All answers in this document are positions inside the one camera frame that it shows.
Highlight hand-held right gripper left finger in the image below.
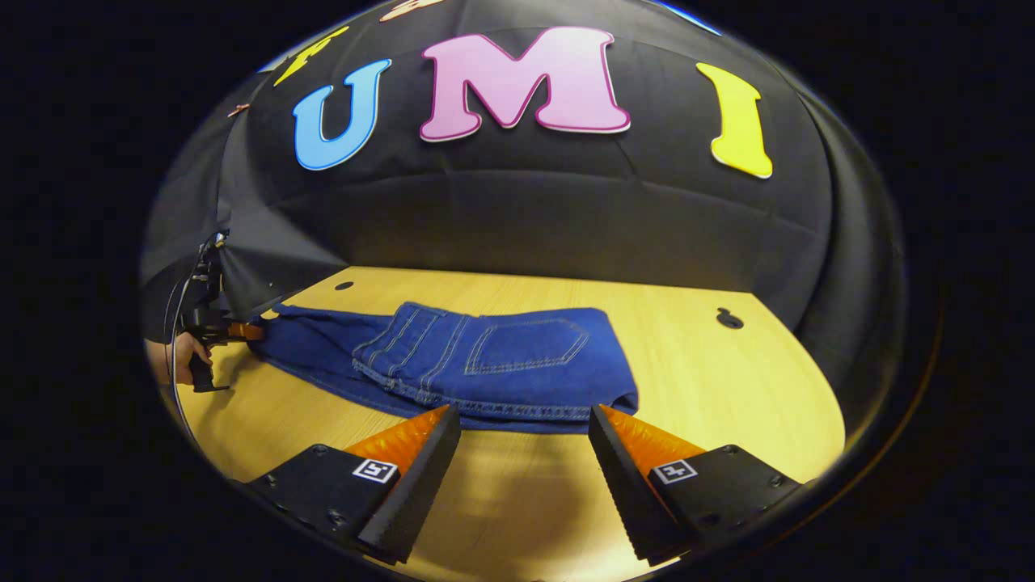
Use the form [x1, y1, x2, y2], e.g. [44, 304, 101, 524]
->
[243, 404, 462, 565]

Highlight blue denim jeans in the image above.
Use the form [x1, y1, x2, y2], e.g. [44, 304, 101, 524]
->
[247, 302, 640, 435]

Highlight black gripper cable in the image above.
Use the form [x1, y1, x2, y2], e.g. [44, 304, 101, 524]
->
[163, 271, 200, 437]

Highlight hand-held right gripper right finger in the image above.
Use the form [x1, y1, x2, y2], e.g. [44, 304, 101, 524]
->
[589, 404, 809, 565]

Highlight black backdrop cloth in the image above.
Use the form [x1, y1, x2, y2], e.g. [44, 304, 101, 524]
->
[139, 0, 906, 389]

